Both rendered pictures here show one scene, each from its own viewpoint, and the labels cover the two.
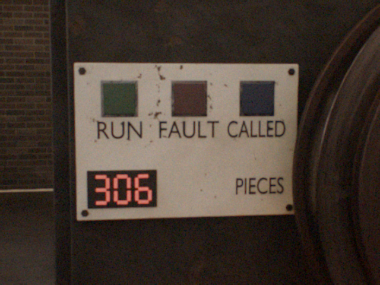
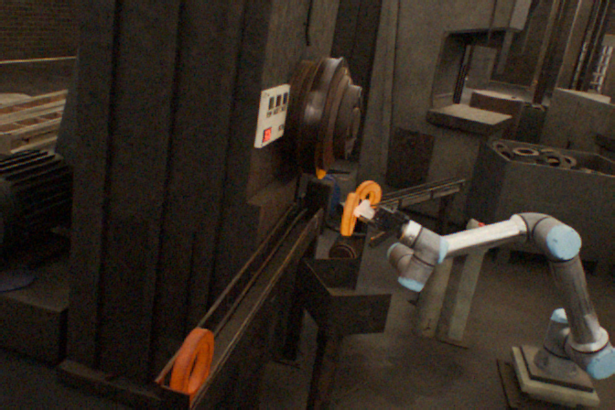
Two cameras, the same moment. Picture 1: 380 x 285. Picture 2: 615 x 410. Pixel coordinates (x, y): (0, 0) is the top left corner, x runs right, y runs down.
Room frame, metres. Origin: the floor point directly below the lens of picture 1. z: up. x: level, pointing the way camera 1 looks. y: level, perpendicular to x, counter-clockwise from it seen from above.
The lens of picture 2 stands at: (-0.17, 1.88, 1.52)
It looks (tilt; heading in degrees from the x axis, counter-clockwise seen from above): 18 degrees down; 289
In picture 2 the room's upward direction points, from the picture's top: 9 degrees clockwise
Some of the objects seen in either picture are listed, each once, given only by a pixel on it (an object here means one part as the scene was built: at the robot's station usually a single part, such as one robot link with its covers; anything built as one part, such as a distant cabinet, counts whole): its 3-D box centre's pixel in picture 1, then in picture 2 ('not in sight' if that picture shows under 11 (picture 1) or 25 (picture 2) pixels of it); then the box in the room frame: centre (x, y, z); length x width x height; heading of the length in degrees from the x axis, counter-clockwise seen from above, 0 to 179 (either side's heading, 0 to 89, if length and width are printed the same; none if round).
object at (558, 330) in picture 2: not in sight; (567, 331); (-0.54, -0.84, 0.33); 0.17 x 0.15 x 0.18; 126
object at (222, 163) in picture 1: (188, 141); (273, 114); (0.64, 0.00, 1.15); 0.26 x 0.02 x 0.18; 97
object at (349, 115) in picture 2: not in sight; (349, 123); (0.47, -0.36, 1.11); 0.28 x 0.06 x 0.28; 97
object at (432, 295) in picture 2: not in sight; (433, 287); (0.08, -1.06, 0.26); 0.12 x 0.12 x 0.52
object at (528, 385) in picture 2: not in sight; (552, 375); (-0.54, -0.85, 0.10); 0.32 x 0.32 x 0.04; 13
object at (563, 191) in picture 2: not in sight; (544, 201); (-0.40, -2.94, 0.39); 1.03 x 0.83 x 0.77; 22
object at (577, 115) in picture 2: not in sight; (587, 155); (-0.74, -4.65, 0.55); 1.10 x 0.53 x 1.10; 117
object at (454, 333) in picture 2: not in sight; (468, 284); (-0.07, -1.12, 0.31); 0.24 x 0.16 x 0.62; 97
